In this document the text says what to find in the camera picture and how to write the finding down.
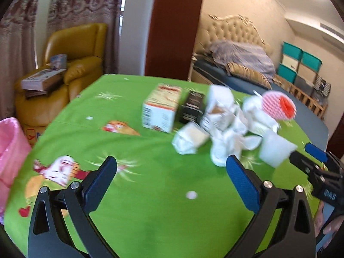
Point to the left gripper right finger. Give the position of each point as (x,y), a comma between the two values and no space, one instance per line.
(282,224)

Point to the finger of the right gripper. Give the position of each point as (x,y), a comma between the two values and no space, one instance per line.
(315,151)
(302,162)

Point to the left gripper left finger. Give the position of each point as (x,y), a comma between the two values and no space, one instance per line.
(48,234)

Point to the white foam block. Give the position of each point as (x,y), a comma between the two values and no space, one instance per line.
(275,149)

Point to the red white foam fruit net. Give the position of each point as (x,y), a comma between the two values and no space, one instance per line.
(278,105)

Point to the white tissue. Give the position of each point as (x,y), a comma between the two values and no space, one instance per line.
(259,121)

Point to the white paper cup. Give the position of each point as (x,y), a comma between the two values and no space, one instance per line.
(189,138)

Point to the black small carton box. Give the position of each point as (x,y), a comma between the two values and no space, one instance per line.
(192,109)

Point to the white orange medicine box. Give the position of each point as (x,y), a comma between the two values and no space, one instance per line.
(160,107)

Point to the checkered bag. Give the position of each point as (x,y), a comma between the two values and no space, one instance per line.
(322,86)

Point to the teal storage bins stack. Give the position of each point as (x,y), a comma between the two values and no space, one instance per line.
(298,67)

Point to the green cartoon tablecloth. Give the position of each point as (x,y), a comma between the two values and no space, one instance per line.
(160,203)

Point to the striped gold pillow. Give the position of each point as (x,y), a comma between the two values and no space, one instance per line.
(247,74)

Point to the grey blue blanket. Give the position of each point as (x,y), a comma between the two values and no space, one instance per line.
(248,55)

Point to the flat white box on armchair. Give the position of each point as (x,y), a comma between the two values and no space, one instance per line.
(42,80)

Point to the beige tufted headboard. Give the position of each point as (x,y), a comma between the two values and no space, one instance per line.
(235,28)

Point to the small blue box on armchair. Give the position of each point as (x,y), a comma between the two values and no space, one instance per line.
(58,61)

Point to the yellow leather armchair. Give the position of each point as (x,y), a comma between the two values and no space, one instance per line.
(84,47)

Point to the pink lace curtain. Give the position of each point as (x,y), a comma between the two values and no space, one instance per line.
(17,36)

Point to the wooden bed rail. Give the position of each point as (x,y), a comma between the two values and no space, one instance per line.
(312,104)

